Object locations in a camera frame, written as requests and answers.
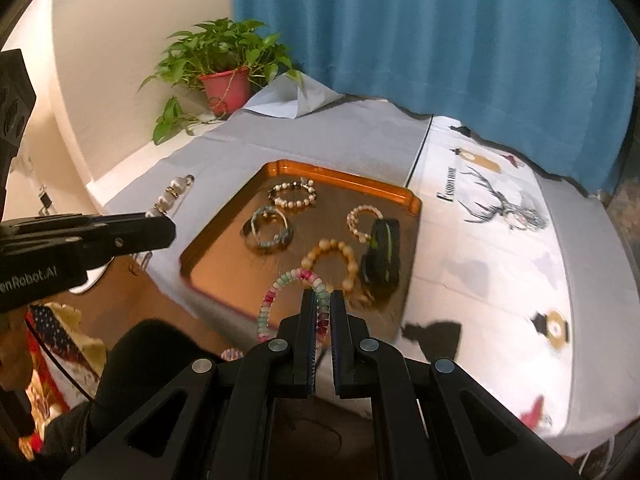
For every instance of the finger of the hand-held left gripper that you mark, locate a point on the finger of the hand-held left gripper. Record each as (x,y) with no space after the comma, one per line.
(130,245)
(125,222)

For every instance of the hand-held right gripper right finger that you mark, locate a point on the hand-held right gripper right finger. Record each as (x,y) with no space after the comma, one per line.
(340,340)

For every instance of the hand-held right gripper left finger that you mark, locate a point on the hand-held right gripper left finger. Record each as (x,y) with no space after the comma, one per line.
(306,340)

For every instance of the orange metal tray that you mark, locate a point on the orange metal tray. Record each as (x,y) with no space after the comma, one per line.
(220,265)

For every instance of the floral patterned cloth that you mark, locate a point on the floral patterned cloth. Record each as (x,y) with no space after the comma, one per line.
(55,345)

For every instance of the black green-striped wristwatch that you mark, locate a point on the black green-striped wristwatch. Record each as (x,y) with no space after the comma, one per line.
(382,250)

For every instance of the person's leg in black pants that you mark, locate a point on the person's leg in black pants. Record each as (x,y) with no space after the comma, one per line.
(140,355)

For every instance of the printed grey-white tablecloth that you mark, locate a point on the printed grey-white tablecloth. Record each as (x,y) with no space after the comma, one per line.
(475,285)

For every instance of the red plant pot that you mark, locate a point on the red plant pot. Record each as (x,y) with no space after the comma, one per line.
(225,87)

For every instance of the green leafy plant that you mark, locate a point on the green leafy plant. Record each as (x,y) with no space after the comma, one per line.
(220,45)

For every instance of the blue curtain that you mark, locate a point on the blue curtain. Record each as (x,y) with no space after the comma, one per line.
(425,50)

